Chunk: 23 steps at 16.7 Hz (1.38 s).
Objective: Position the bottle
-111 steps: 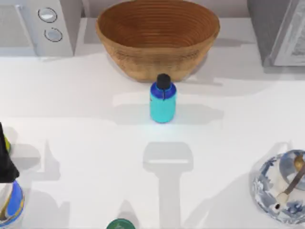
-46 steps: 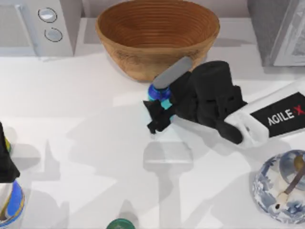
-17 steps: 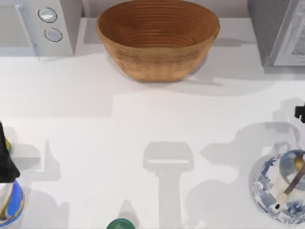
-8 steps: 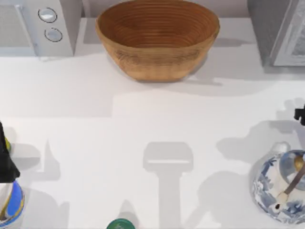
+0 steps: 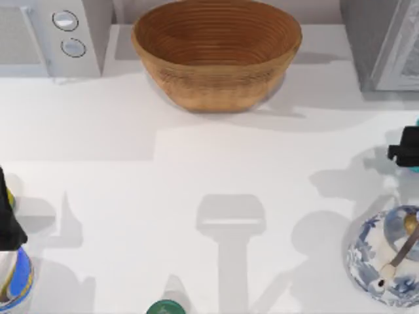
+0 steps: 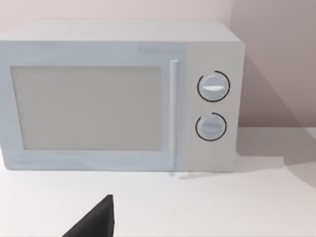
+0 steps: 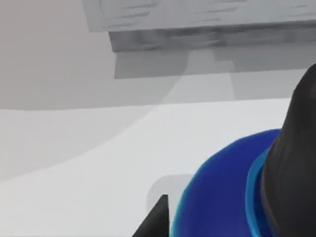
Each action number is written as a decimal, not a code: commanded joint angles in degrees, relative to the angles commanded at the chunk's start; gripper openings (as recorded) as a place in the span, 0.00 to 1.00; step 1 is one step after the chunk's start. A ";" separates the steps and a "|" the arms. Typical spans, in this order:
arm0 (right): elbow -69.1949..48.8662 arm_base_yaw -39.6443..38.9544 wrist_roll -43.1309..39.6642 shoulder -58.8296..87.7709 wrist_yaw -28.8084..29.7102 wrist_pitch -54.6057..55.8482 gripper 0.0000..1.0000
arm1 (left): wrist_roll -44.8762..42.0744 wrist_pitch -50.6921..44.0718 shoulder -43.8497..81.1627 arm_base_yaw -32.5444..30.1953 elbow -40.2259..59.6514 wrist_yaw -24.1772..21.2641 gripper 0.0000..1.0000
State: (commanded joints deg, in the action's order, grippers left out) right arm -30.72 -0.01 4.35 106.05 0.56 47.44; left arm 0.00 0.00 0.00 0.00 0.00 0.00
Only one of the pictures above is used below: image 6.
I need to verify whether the large pale microwave knob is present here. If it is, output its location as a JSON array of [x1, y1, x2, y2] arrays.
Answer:
[[198, 75, 227, 99]]

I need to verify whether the pale microwave oven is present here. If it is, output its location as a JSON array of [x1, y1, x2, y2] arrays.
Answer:
[[0, 19, 246, 173]]

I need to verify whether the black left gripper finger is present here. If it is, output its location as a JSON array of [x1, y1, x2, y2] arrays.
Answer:
[[61, 194, 116, 237]]

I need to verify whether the pale microwave door handle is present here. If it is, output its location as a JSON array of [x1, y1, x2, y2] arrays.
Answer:
[[169, 59, 179, 171]]

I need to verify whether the small pale microwave knob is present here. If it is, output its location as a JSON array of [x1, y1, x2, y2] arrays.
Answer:
[[198, 116, 225, 138]]

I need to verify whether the pale microwave door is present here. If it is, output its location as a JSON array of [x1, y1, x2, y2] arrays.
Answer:
[[0, 41, 186, 172]]

